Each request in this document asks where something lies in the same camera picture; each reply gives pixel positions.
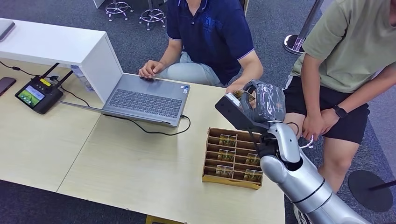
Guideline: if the person's right hand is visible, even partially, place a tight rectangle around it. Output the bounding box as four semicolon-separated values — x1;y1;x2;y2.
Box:
138;60;165;79
301;113;325;142

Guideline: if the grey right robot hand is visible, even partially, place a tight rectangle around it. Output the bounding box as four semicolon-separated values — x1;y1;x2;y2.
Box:
240;79;286;124

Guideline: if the person's left hand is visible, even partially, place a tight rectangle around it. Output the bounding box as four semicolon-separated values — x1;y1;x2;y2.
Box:
320;108;340;135
225;83;246;94

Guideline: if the yellow picture card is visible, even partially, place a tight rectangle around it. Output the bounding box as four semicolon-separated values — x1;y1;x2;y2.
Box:
219;134;237;147
217;149;236;162
233;89;257;104
215;164;234;178
243;169;263;183
245;154;261;166

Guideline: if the person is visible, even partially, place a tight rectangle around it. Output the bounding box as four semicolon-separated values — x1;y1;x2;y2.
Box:
283;0;396;224
138;0;264;94

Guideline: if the wooden card organizer box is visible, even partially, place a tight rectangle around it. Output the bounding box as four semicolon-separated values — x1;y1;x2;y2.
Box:
202;127;264;190

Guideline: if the black wristwatch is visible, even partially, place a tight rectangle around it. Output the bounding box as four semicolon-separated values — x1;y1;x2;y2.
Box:
332;104;349;119

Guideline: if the grey laptop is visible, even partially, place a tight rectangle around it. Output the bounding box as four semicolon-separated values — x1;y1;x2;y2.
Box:
58;72;191;128

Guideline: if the chrome stool base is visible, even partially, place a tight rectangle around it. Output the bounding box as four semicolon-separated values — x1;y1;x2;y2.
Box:
138;0;168;32
105;0;134;22

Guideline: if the clear plastic water bottle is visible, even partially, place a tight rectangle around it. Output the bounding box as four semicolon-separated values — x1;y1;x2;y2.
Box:
70;65;94;92

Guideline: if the black pole stand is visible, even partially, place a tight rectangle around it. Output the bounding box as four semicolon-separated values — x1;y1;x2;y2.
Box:
348;170;396;213

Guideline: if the white desk riser shelf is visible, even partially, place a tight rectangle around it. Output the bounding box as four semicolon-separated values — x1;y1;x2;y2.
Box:
0;18;124;104

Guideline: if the black remote controller with screen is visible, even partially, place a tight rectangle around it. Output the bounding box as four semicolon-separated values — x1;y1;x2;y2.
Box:
14;63;74;115

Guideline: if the dark smartphone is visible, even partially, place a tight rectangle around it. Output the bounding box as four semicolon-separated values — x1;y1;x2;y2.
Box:
0;77;17;97

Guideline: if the grey tablet device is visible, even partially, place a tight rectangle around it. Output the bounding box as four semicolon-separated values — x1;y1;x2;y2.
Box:
0;20;15;42

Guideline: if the pale cable loop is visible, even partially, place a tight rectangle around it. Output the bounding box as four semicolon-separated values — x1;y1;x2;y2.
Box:
297;135;315;150

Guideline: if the black laptop cable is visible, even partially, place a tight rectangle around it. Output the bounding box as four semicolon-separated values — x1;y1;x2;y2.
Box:
102;113;191;136

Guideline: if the chrome stanchion post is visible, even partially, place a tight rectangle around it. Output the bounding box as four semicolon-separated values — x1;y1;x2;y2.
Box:
283;0;325;56

